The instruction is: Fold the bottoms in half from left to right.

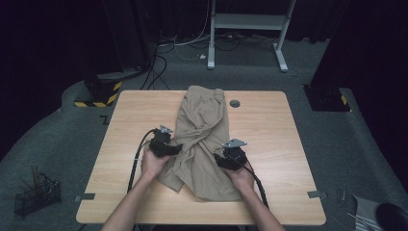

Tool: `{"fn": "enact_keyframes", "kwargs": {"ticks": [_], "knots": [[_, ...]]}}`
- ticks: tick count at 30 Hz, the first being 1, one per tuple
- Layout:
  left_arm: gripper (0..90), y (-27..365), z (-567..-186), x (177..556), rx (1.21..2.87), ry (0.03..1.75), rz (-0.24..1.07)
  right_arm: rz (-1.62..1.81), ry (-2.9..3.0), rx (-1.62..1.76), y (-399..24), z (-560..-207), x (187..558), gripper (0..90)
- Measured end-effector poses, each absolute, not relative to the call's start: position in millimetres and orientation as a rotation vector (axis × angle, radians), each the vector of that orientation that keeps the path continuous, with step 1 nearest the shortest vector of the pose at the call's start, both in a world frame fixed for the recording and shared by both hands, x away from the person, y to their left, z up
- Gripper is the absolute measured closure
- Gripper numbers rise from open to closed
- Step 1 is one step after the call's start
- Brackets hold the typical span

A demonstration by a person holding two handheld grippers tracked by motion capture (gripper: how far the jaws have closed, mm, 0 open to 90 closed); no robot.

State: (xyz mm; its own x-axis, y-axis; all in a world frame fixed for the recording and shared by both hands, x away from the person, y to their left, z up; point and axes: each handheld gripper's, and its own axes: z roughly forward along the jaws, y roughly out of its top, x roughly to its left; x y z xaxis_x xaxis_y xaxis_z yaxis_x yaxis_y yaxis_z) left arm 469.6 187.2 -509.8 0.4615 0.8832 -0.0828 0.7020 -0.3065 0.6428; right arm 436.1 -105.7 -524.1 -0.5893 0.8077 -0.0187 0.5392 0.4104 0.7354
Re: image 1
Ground black round object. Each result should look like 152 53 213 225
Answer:
374 202 408 231

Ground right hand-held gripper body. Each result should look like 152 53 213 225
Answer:
221 138 248 171

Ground grey striped sheet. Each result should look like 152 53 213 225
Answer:
352 193 386 231

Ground person's right hand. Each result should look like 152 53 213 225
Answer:
224 165 256 193

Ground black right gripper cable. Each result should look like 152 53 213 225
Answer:
243 162 269 210

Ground black wire basket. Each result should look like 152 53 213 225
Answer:
13 172 62 219

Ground white metal stand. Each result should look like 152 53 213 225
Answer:
206 0 297 73

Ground person's left hand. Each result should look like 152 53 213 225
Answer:
140 148 172 181

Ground black floor cables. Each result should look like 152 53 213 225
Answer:
140 44 171 90

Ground black base with yellow stripes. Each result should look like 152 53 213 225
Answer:
74 75 123 109

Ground beige pants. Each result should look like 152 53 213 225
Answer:
157 85 244 203

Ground black base with yellow mark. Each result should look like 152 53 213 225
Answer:
302 84 351 113

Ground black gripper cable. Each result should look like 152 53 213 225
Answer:
127 128 160 193
243 162 269 210

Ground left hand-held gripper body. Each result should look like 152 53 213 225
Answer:
149 125 174 158

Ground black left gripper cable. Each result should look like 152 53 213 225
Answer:
127 128 160 193

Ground grey tape piece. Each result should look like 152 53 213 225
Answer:
74 192 96 203
307 190 328 199

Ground white floor cable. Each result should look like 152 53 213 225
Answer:
158 0 213 62

